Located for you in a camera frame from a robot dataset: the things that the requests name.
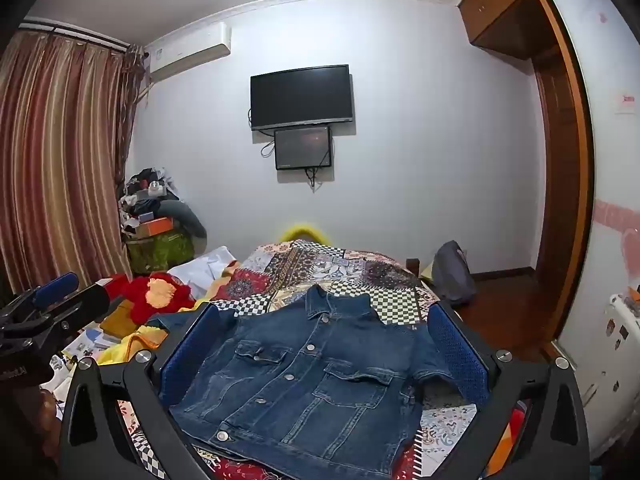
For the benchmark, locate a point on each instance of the patchwork patterned blanket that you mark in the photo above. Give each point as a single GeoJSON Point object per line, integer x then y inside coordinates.
{"type": "Point", "coordinates": [310, 265]}

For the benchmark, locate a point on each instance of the pile of mixed clutter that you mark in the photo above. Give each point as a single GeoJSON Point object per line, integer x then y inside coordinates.
{"type": "Point", "coordinates": [150, 195]}

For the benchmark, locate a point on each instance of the white stickered appliance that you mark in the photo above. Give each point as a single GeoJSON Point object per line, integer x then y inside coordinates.
{"type": "Point", "coordinates": [620, 340]}

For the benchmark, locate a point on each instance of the green box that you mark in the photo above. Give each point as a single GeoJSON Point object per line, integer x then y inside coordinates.
{"type": "Point", "coordinates": [160, 252]}

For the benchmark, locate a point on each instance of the mustard cloth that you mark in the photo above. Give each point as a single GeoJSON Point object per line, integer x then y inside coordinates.
{"type": "Point", "coordinates": [117, 320]}

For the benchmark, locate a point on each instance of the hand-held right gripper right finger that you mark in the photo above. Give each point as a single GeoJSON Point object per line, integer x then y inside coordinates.
{"type": "Point", "coordinates": [457, 355]}

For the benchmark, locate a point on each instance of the red plush toy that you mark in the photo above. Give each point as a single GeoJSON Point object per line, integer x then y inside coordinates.
{"type": "Point", "coordinates": [150, 292]}

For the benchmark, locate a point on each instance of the red and white wall notice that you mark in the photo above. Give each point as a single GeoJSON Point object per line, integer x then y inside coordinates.
{"type": "Point", "coordinates": [627, 102]}

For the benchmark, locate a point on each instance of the white air conditioner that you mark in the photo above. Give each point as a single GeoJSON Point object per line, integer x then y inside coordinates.
{"type": "Point", "coordinates": [192, 52]}

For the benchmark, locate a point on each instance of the large black wall television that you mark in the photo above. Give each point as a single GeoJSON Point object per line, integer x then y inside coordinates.
{"type": "Point", "coordinates": [301, 96]}

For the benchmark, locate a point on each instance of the wooden bed post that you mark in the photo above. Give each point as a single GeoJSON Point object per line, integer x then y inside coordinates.
{"type": "Point", "coordinates": [413, 266]}

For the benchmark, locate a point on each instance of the small black wall monitor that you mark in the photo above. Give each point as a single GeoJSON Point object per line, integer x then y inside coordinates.
{"type": "Point", "coordinates": [302, 147]}

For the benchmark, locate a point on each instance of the orange box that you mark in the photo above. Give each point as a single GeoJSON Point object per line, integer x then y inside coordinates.
{"type": "Point", "coordinates": [155, 226]}

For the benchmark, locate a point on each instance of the blue denim jacket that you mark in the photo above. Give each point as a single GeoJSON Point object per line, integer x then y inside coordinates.
{"type": "Point", "coordinates": [300, 385]}

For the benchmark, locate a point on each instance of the wooden overhead cabinet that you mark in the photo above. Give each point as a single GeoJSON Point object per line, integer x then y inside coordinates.
{"type": "Point", "coordinates": [505, 5]}

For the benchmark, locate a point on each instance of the wooden door frame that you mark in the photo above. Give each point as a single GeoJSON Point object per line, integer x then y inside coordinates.
{"type": "Point", "coordinates": [565, 185]}

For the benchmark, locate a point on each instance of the yellow cloth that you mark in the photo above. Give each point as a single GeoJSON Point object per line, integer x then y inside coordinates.
{"type": "Point", "coordinates": [135, 345]}

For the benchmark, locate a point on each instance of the striped brown curtain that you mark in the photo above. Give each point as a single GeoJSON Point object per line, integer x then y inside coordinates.
{"type": "Point", "coordinates": [55, 160]}

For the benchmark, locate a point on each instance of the white curtain rail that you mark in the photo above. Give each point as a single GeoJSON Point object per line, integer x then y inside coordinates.
{"type": "Point", "coordinates": [75, 34]}

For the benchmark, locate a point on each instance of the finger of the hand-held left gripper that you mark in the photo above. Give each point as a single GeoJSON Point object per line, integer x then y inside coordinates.
{"type": "Point", "coordinates": [55, 286]}
{"type": "Point", "coordinates": [82, 302]}

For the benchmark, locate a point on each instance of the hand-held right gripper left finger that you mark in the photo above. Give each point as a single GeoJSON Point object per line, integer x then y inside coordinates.
{"type": "Point", "coordinates": [192, 355]}

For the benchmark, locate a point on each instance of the grey backpack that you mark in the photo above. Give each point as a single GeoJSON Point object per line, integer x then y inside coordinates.
{"type": "Point", "coordinates": [452, 272]}

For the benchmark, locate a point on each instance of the white cloth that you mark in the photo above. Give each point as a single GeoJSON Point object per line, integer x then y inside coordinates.
{"type": "Point", "coordinates": [205, 267]}

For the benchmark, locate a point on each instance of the yellow plush item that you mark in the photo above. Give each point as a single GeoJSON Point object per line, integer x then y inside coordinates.
{"type": "Point", "coordinates": [301, 232]}

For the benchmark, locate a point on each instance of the scattered paper leaflets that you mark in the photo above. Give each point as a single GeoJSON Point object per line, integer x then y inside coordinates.
{"type": "Point", "coordinates": [87, 345]}

